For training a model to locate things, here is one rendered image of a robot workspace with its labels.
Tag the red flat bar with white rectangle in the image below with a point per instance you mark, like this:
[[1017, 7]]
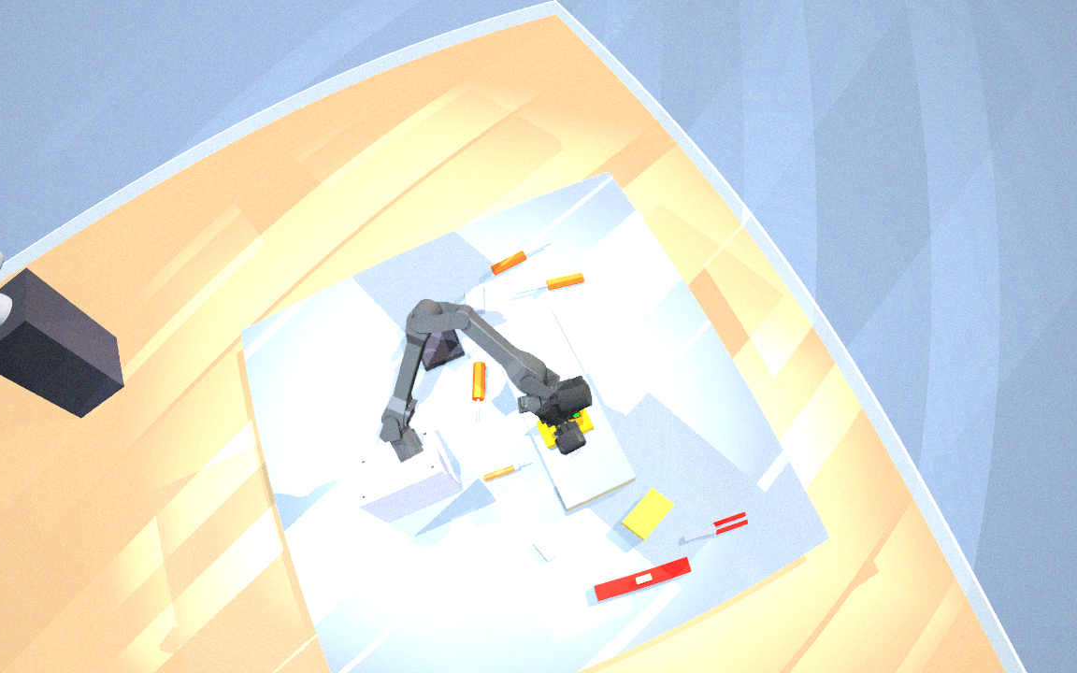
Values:
[[642, 579]]

